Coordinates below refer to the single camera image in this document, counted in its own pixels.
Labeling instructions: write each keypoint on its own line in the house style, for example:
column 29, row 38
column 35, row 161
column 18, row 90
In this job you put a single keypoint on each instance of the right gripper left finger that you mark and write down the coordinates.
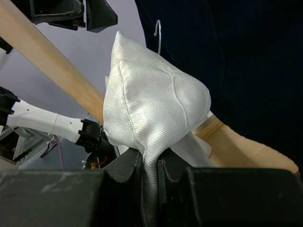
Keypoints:
column 109, row 197

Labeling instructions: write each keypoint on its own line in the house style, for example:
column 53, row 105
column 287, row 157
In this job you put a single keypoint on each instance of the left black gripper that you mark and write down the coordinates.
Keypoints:
column 69, row 14

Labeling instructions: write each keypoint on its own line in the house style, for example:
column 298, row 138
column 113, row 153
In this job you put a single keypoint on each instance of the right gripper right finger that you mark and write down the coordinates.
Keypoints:
column 227, row 197

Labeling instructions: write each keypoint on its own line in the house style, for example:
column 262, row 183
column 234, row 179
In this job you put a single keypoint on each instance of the white pleated skirt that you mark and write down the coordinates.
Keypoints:
column 150, row 105

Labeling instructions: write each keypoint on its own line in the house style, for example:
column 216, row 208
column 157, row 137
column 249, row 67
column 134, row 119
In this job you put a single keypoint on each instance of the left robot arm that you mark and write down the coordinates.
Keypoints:
column 82, row 132

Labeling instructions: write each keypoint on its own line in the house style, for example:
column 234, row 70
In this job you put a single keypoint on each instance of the dark hanger with metal hook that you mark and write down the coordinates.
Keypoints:
column 157, row 33

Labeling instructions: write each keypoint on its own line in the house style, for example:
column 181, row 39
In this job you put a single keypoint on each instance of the wooden clothes rack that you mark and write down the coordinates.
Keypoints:
column 17, row 30

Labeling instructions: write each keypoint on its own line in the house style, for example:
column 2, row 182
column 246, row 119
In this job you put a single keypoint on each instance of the dark blue denim garment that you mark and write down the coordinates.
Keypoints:
column 248, row 53

